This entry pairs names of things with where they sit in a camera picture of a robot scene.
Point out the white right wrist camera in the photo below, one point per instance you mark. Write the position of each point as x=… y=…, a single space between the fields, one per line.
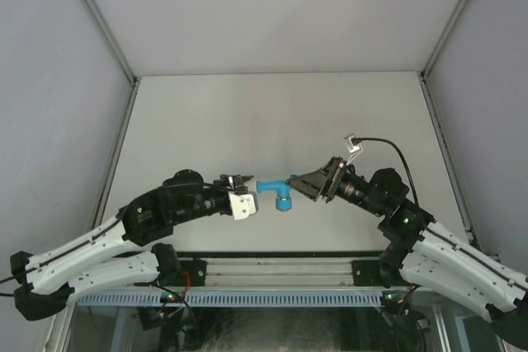
x=354 y=147

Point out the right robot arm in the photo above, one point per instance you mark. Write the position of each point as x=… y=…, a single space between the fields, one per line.
x=422 y=251

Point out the aluminium front rail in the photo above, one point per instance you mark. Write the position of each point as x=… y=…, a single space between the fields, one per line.
x=281 y=270

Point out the blue water faucet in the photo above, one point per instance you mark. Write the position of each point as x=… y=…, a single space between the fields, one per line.
x=282 y=191

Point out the blue slotted cable duct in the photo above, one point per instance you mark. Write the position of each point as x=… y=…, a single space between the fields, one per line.
x=231 y=298

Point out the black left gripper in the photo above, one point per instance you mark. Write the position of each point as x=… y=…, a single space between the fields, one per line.
x=231 y=181

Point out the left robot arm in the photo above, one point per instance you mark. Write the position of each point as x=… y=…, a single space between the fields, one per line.
x=128 y=248

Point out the right aluminium frame post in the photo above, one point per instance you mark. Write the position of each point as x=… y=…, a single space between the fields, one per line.
x=447 y=31

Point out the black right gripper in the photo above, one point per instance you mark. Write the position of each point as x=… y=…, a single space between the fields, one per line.
x=322 y=183

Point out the left aluminium frame post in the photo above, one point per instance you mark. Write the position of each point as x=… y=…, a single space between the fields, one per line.
x=102 y=26

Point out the aluminium frame post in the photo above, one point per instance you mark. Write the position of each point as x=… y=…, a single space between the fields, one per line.
x=102 y=26
x=447 y=31

